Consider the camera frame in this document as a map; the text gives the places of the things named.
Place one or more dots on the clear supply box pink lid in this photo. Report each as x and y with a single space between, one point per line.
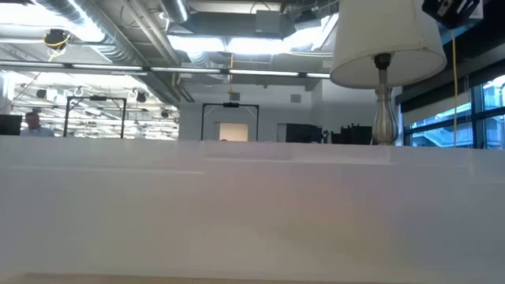
252 205

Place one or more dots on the grey ceiling unit box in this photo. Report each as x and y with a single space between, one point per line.
268 21

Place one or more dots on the white shade table lamp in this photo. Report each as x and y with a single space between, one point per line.
386 39

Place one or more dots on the blue tinted window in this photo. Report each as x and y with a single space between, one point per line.
493 130

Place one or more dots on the black equipment crate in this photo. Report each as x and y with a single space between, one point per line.
353 135

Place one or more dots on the black cabinet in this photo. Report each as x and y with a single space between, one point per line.
304 133

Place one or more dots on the person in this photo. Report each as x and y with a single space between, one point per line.
225 140
35 128

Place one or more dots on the long ceiling light bar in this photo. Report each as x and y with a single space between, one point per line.
185 70

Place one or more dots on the black computer monitor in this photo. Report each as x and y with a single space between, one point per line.
10 124

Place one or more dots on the grey square wall vent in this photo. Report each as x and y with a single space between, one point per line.
234 96
296 98

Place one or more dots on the black background rig frame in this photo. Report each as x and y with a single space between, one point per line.
94 98
230 104

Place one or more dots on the silver round air duct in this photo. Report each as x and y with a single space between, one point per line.
175 10

